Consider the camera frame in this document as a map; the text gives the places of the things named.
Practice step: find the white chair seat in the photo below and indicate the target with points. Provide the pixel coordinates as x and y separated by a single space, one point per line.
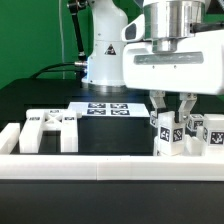
187 146

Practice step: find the white tagged cube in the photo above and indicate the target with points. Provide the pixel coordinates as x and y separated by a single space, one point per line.
195 120
153 119

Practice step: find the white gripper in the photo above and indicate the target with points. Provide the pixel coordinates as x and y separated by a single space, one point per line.
197 66

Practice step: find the white chair back frame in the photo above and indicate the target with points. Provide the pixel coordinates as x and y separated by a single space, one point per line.
39 121

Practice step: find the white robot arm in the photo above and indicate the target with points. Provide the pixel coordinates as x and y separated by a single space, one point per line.
167 48

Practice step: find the white tagged cube near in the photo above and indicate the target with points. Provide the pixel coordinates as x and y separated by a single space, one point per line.
153 119

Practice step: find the white U-shaped obstacle frame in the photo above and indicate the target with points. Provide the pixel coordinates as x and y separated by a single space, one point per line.
61 167

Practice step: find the white tagged cube far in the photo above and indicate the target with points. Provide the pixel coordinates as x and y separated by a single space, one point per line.
195 120

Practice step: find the white marker sheet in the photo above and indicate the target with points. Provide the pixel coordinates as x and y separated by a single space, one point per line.
102 109

